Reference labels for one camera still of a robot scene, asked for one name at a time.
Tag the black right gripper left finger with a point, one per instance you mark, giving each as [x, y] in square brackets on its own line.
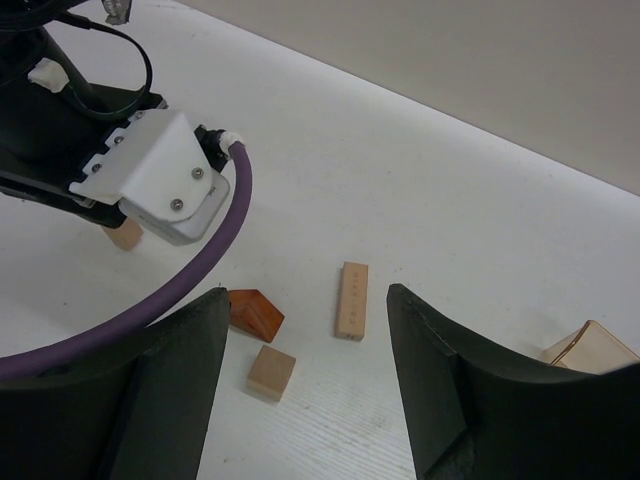
[136, 409]

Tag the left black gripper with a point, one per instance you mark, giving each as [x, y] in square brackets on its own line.
[53, 121]

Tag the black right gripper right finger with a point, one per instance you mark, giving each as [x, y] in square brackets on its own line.
[477, 410]

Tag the long light wood block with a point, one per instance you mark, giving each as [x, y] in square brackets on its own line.
[127, 236]

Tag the wooden box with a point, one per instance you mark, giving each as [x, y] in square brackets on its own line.
[591, 349]

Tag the dark orange triangular block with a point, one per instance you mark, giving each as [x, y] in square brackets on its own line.
[254, 314]

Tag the small light wood cube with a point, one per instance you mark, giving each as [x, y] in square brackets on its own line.
[270, 373]

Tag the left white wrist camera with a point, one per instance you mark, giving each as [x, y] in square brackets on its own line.
[162, 173]

